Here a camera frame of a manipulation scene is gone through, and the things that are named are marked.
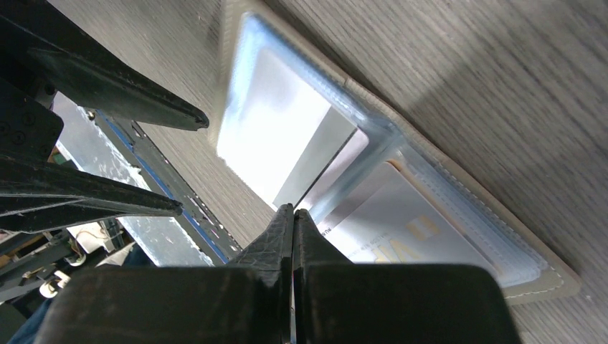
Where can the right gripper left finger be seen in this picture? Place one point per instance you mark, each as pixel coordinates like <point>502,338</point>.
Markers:
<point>246,300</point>

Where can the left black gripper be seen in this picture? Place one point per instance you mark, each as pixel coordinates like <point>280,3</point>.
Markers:
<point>38,196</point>

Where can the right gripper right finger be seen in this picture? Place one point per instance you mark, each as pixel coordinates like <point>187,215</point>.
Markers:
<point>338,301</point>

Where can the silver VIP card back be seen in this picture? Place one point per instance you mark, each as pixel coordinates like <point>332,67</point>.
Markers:
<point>327,141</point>

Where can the silver vip card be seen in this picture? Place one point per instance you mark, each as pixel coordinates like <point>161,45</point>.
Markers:
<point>385,220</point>
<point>327,141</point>

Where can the clear grey card holder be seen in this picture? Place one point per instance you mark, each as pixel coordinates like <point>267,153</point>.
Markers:
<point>275,87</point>

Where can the silver VIP card front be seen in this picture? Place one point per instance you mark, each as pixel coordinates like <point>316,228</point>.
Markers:
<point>385,220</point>

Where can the aluminium rail frame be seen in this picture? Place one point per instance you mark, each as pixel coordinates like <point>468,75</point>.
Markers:
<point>162,238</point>

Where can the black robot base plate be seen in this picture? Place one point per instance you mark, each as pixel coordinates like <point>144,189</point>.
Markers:
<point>198,222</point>

